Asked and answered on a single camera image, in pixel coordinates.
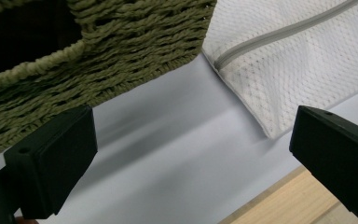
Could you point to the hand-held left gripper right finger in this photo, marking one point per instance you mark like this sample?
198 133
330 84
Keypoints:
338 155

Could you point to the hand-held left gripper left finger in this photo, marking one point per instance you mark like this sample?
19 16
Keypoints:
52 161

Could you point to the green woven basket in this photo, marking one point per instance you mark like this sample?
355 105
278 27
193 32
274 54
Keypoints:
130 46

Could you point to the white mesh laundry bag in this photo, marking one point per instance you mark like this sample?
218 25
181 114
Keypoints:
292 68

